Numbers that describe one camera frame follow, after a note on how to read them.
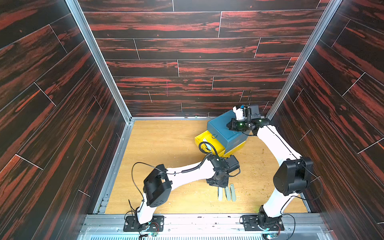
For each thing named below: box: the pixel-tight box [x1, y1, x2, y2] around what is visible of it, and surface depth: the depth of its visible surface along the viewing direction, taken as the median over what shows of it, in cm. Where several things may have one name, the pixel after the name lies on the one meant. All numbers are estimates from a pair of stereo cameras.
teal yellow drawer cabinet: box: [194, 110, 250, 158], surface depth 88 cm
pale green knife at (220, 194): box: [218, 187, 223, 201], surface depth 84 cm
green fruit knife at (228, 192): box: [225, 186, 231, 201], surface depth 84 cm
